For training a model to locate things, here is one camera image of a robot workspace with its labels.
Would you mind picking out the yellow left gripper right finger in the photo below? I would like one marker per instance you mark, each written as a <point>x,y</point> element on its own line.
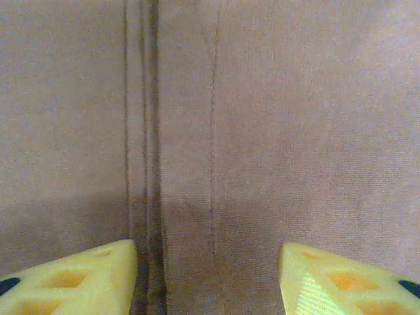
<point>344,285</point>

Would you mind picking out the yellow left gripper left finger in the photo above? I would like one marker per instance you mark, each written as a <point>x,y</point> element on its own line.
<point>82,285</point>

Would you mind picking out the brown trousers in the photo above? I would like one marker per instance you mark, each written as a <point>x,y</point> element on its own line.
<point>262,115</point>

